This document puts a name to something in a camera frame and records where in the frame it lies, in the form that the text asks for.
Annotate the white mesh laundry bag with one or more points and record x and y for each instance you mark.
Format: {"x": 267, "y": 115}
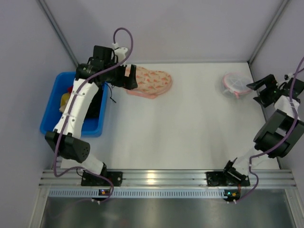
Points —
{"x": 234, "y": 85}

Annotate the aluminium mounting rail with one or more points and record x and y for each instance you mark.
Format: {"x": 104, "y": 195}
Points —
{"x": 268, "y": 179}

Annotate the tulip print laundry bag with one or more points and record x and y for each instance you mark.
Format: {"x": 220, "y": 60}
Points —
{"x": 151, "y": 83}

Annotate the red garment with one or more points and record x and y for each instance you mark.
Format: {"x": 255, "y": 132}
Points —
{"x": 70, "y": 89}

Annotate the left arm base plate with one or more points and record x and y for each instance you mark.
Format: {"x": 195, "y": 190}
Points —
{"x": 115, "y": 177}

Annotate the black garment with straps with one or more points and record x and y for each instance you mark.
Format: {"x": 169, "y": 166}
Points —
{"x": 95, "y": 106}

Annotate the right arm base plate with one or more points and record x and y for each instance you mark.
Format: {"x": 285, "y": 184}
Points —
{"x": 216, "y": 179}

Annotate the perforated cable tray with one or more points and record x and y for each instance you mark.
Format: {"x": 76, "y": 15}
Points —
{"x": 145, "y": 193}

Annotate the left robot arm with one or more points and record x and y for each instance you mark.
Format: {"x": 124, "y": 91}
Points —
{"x": 64, "y": 139}

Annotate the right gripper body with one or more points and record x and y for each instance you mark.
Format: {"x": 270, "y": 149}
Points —
{"x": 269, "y": 90}

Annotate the beige garment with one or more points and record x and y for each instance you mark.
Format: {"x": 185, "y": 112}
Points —
{"x": 62, "y": 109}

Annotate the yellow garment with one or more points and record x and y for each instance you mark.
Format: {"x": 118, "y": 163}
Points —
{"x": 64, "y": 99}

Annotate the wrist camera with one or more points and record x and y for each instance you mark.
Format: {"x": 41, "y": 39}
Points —
{"x": 289, "y": 77}
{"x": 120, "y": 53}

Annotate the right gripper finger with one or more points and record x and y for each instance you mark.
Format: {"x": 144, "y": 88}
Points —
{"x": 264, "y": 100}
{"x": 269, "y": 82}

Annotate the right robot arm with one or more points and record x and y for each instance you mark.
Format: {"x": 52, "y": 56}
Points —
{"x": 280, "y": 132}

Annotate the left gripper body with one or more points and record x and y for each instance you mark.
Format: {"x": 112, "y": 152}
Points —
{"x": 124, "y": 76}

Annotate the blue plastic bin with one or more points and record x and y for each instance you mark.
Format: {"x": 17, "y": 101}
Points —
{"x": 91, "y": 127}

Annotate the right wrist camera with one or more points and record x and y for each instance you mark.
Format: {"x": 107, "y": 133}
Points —
{"x": 289, "y": 77}

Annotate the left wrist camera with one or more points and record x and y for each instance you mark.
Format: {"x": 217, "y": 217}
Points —
{"x": 120, "y": 53}

